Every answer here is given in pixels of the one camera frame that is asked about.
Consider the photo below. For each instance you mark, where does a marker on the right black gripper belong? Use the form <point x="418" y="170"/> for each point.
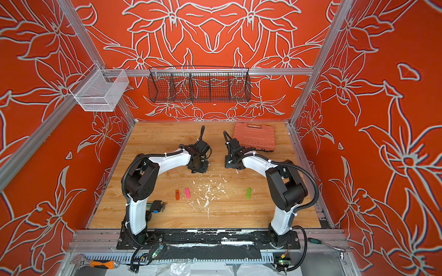
<point x="230" y="160"/>

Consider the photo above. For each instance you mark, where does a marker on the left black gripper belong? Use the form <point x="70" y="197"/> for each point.
<point x="203" y="171"/>

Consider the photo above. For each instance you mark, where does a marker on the red plastic tool case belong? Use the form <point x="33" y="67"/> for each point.
<point x="259" y="137"/>

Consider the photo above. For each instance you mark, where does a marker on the green usb drive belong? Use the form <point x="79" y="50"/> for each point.
<point x="249" y="193"/>

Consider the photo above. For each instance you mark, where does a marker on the pink usb drive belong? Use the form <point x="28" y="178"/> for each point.
<point x="187" y="192"/>

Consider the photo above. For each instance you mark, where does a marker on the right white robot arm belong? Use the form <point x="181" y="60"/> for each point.
<point x="291" y="187"/>

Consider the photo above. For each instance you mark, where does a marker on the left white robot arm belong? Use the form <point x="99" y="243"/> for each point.
<point x="139" y="180"/>

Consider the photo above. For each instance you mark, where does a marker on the black wire wall basket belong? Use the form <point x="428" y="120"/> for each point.
<point x="203" y="84"/>

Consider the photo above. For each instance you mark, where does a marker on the black connector with coloured wires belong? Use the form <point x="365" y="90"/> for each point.
<point x="156" y="206"/>

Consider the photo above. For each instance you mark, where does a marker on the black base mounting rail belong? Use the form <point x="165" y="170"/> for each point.
<point x="258" y="238"/>

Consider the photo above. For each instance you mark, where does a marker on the green handled screwdriver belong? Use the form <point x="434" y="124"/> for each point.
<point x="320" y="242"/>

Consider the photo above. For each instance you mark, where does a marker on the white mesh wall basket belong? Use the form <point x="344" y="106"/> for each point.
<point x="98" y="91"/>

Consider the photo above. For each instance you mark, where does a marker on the orange handled adjustable wrench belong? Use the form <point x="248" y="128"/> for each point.
<point x="80" y="261"/>

